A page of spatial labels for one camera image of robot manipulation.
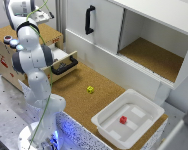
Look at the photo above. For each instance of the wooden drawer box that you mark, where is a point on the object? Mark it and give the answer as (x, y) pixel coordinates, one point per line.
(7, 70)

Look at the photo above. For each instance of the white sliding door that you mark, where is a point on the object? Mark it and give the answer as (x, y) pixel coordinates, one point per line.
(105, 26)

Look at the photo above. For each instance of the white plastic box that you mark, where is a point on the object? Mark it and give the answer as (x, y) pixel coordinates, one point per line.
(140, 111)

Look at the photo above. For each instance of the blue button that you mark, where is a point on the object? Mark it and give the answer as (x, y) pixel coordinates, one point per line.
(14, 42)

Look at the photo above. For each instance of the red button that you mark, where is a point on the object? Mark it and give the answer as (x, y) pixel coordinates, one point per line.
(7, 38)

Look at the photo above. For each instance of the green button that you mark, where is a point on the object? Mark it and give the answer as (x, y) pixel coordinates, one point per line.
(19, 47)

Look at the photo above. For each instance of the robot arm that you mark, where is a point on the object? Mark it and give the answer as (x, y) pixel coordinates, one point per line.
(34, 60)

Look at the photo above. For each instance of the pink block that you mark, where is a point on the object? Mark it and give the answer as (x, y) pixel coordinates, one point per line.
(123, 120)

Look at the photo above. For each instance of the yellow block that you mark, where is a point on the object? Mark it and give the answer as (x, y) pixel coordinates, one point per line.
(90, 89)

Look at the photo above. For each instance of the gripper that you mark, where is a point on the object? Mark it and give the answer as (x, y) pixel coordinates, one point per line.
(42, 15)

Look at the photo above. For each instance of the white cabinet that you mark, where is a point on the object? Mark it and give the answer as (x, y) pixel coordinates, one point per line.
(154, 56)

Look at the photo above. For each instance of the wooden drawer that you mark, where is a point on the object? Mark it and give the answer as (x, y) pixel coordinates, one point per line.
(62, 55)

